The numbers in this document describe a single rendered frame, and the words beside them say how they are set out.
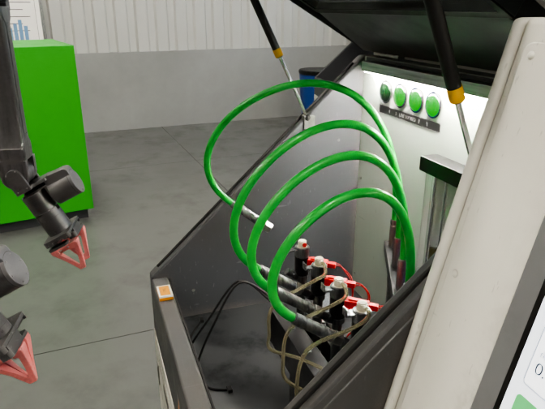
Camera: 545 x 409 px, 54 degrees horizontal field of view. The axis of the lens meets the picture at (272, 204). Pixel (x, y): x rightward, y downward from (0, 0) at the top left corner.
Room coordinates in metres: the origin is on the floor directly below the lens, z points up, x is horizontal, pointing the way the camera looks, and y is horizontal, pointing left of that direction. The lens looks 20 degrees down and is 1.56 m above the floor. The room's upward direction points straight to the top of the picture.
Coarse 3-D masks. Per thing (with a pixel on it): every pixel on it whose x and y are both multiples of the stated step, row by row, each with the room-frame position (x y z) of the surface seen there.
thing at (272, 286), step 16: (352, 192) 0.69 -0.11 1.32; (368, 192) 0.70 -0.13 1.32; (384, 192) 0.71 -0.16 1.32; (320, 208) 0.68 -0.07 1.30; (400, 208) 0.71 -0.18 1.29; (304, 224) 0.67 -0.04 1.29; (288, 240) 0.66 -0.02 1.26; (272, 272) 0.65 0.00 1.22; (272, 288) 0.65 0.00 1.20; (272, 304) 0.65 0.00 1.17; (288, 320) 0.66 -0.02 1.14; (304, 320) 0.67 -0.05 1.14; (320, 336) 0.68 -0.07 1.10
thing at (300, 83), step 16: (304, 80) 1.00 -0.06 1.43; (320, 80) 1.00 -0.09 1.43; (256, 96) 1.01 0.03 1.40; (352, 96) 1.00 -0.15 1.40; (240, 112) 1.01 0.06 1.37; (368, 112) 1.00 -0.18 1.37; (224, 128) 1.02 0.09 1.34; (384, 128) 0.99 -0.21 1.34; (208, 144) 1.01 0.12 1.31; (208, 160) 1.01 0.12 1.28; (208, 176) 1.01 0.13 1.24; (224, 192) 1.02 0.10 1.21
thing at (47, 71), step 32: (32, 64) 3.76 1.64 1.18; (64, 64) 3.87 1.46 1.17; (32, 96) 3.75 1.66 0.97; (64, 96) 3.85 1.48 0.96; (32, 128) 3.73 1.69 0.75; (64, 128) 3.84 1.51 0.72; (64, 160) 3.82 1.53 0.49; (0, 192) 3.59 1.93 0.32; (0, 224) 3.57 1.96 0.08; (32, 224) 3.72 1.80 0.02
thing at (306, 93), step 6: (300, 72) 7.16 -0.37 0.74; (306, 72) 7.05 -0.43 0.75; (312, 72) 7.00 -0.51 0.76; (318, 72) 6.98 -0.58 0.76; (300, 78) 7.20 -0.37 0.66; (306, 78) 7.07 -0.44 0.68; (312, 78) 7.01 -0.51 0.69; (300, 90) 7.24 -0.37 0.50; (306, 90) 7.08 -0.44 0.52; (312, 90) 7.02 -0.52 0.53; (306, 96) 7.09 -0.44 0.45; (312, 96) 7.02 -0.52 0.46; (306, 102) 7.09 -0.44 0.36; (306, 108) 7.10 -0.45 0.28
